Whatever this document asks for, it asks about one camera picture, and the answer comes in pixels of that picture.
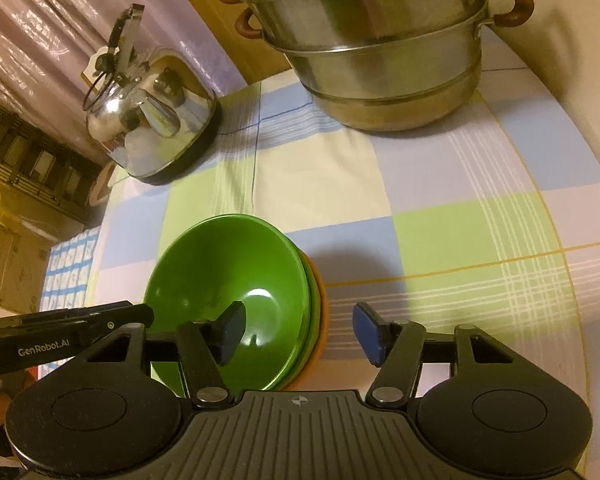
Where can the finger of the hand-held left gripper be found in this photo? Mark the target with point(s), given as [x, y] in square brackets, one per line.
[80, 314]

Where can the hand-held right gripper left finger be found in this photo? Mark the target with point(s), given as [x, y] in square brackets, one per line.
[230, 332]

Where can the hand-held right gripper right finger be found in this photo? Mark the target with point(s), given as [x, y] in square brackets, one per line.
[370, 332]

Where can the orange plastic bowl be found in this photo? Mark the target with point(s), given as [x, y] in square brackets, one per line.
[320, 320]

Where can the green plastic bowl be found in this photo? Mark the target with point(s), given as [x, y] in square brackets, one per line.
[220, 270]
[308, 310]

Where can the blue white checked towel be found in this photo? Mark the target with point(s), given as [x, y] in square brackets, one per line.
[70, 270]

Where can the cardboard box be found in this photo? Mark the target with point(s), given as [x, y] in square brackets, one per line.
[15, 265]

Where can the checked pastel tablecloth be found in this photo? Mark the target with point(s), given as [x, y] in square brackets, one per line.
[430, 200]

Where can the dark slatted rack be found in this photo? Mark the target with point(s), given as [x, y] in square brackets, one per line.
[35, 160]

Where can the stainless steel kettle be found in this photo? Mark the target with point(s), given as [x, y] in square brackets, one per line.
[150, 115]

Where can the stainless steel steamer pot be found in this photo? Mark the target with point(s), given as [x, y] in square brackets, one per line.
[380, 50]

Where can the translucent plastic curtain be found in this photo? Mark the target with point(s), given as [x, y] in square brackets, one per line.
[55, 25]

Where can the wooden board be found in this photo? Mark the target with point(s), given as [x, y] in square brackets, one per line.
[215, 35]

